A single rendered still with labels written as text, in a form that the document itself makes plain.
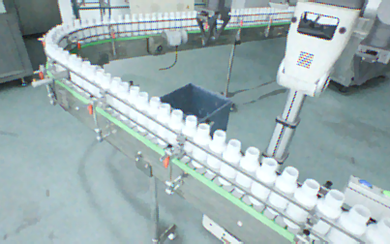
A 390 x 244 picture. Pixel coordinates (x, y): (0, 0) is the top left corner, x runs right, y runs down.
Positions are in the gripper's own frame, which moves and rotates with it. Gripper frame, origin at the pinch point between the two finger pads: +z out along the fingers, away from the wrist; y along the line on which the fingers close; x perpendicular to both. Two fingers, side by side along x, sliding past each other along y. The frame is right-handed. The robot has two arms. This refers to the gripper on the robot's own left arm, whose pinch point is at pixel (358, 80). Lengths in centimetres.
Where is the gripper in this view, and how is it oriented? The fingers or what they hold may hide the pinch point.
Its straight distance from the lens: 72.6
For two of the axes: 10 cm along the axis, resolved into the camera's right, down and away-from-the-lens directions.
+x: -7.7, -4.2, 4.8
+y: 6.3, -4.0, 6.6
